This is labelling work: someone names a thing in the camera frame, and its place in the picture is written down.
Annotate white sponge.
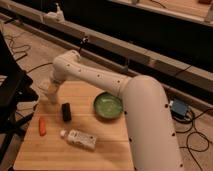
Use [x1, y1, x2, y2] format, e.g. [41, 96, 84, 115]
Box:
[39, 82, 49, 94]

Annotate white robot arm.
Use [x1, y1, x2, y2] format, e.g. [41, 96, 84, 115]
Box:
[50, 50, 185, 171]

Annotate black rectangular block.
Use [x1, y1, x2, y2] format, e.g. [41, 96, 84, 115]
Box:
[62, 103, 71, 122]

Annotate orange carrot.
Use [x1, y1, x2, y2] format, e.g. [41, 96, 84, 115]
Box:
[39, 117, 46, 136]

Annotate black chair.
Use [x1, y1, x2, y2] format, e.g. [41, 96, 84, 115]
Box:
[0, 31, 38, 164]

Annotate wooden table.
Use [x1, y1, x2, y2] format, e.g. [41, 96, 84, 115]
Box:
[14, 81, 134, 171]

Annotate green bowl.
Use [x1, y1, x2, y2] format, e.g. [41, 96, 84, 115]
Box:
[93, 92, 123, 119]

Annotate white plastic bottle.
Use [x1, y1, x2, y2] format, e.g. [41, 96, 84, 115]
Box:
[60, 129, 97, 151]

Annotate blue box on floor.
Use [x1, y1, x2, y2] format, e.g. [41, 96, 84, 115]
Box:
[169, 99, 189, 118]

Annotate black cable on floor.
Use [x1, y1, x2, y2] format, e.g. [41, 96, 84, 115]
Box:
[25, 35, 90, 82]

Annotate white object on rail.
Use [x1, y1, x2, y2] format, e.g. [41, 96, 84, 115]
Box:
[44, 3, 65, 23]

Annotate black cable right floor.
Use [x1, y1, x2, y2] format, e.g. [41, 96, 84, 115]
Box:
[171, 106, 213, 171]

